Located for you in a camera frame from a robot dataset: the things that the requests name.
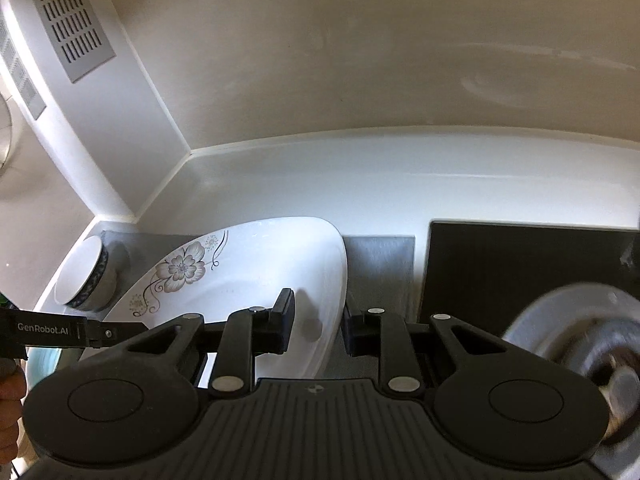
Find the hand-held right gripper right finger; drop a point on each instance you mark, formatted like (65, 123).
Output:
(351, 331)

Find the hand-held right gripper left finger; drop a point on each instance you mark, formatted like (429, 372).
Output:
(283, 321)

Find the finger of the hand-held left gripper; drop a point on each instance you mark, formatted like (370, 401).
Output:
(107, 332)

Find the white floral plate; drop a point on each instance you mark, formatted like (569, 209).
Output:
(240, 270)

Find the person's left hand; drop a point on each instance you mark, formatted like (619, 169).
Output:
(9, 410)

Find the small blue-rimmed white bowl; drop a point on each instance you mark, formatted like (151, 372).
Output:
(85, 275)

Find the grey mat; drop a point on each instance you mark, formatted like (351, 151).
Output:
(380, 265)

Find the black cooktop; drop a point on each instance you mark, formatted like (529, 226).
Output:
(500, 260)

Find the grey round object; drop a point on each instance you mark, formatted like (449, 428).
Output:
(4, 135)

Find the white plate with food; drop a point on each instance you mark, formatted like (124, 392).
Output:
(575, 340)

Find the grey vent grille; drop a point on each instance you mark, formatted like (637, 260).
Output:
(17, 70)
(70, 15)

